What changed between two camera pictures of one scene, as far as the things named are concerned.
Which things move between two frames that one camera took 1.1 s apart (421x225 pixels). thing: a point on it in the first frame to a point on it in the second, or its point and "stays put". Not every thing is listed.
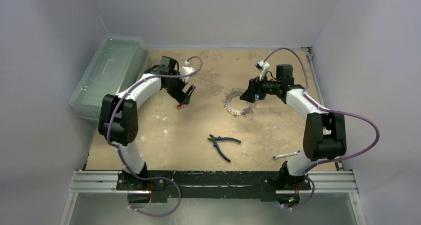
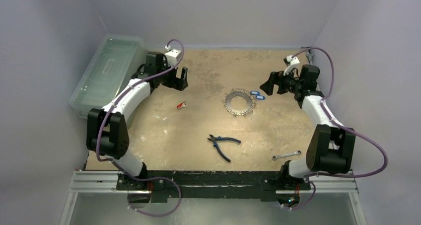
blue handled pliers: [214, 139] stays put
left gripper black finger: [190, 90] to [184, 84]
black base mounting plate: [183, 184] stays put
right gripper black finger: [249, 95] to [268, 87]
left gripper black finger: [183, 99] to [176, 83]
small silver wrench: [274, 157] stays put
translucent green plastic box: [117, 62] stays put
